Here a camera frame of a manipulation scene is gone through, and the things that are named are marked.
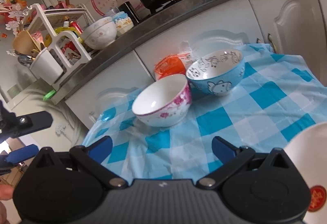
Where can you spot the blue cartoon bowl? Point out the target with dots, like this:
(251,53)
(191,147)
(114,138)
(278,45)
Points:
(217,73)

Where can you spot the white floral ceramic bowl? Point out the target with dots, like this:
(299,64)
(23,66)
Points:
(100,34)

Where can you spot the white utensil holder cup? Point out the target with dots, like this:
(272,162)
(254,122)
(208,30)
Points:
(46,67)

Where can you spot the pink floral white bowl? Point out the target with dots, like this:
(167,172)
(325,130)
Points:
(164,103)

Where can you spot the cabinet door handle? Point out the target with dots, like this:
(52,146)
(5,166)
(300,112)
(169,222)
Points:
(270,39)

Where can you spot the blue checkered tablecloth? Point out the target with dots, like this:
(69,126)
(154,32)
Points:
(278,98)

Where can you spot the left hand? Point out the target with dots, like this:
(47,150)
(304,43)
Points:
(6,193)

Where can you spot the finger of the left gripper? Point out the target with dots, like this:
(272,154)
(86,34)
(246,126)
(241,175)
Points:
(31,123)
(9,161)

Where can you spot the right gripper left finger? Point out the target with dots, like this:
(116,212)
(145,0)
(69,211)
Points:
(100,150)

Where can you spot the green clip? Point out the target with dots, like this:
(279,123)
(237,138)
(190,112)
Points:
(49,95)

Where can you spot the red white bowl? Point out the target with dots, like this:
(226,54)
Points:
(307,150)

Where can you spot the soy sauce bottle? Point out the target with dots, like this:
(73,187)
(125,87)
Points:
(124,5)

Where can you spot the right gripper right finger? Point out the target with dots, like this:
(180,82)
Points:
(224,150)

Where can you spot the white condiment rack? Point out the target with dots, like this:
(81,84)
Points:
(37,19)

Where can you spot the blue white jar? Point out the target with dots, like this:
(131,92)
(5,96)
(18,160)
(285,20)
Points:
(123,23)

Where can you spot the orange white package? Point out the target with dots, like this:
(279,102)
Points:
(176,63)

